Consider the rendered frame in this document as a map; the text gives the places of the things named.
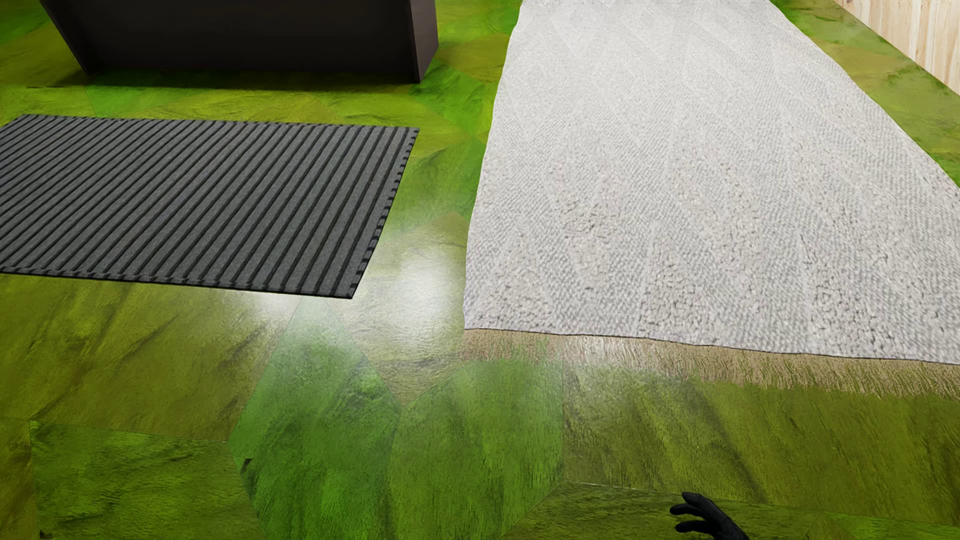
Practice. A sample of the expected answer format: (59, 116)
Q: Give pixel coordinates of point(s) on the dark grey ribbed mat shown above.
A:
(195, 202)

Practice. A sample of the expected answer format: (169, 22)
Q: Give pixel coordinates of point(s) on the light grey woven rug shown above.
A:
(697, 187)

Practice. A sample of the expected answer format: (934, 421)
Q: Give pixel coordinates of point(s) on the dark brown cabinet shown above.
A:
(247, 34)

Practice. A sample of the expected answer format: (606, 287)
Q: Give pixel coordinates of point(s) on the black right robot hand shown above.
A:
(711, 518)

